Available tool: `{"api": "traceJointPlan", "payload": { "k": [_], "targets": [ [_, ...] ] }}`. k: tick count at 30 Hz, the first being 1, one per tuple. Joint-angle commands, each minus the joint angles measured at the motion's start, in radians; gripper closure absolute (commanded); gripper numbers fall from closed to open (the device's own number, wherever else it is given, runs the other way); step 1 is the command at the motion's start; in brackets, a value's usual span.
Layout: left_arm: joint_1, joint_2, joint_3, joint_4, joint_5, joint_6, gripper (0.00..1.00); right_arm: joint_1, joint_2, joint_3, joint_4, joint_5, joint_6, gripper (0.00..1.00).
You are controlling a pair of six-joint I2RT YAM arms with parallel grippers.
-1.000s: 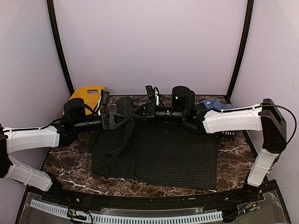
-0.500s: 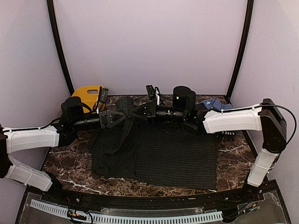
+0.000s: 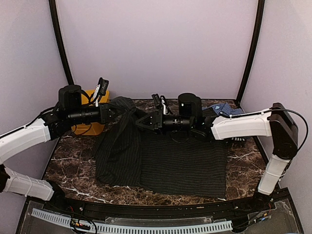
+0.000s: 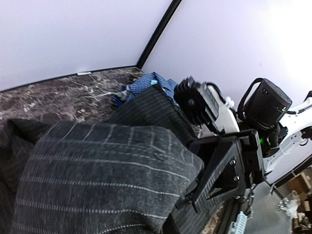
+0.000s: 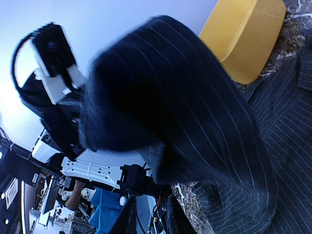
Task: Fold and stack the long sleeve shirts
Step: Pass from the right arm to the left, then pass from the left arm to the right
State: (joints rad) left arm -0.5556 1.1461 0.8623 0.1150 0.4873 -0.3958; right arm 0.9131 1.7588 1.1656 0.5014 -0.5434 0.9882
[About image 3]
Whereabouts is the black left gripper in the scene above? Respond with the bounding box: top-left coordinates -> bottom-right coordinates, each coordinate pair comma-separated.
68,102 -> 125,126

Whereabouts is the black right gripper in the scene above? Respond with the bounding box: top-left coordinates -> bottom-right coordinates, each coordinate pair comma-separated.
136,109 -> 194,135

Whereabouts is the black pinstriped long sleeve shirt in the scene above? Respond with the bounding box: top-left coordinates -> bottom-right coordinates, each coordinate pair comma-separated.
92,97 -> 227,198

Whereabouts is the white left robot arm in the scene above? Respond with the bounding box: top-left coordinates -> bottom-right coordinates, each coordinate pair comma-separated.
0,103 -> 123,213

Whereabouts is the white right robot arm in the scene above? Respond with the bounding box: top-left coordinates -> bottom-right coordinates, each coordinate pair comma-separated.
136,103 -> 303,212

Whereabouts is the yellow plastic basket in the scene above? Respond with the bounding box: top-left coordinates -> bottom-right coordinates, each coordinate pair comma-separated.
70,89 -> 110,136

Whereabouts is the blue checked folded shirt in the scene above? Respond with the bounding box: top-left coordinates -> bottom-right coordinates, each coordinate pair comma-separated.
203,103 -> 244,117

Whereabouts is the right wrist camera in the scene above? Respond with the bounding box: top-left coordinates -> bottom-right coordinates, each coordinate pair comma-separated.
152,93 -> 202,118

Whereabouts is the black enclosure frame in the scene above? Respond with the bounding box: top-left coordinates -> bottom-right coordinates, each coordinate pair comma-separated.
49,0 -> 265,102

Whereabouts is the white slotted cable duct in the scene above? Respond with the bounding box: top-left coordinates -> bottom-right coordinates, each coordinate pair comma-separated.
31,208 -> 233,234

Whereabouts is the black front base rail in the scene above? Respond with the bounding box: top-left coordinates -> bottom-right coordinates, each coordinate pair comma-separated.
17,188 -> 304,234

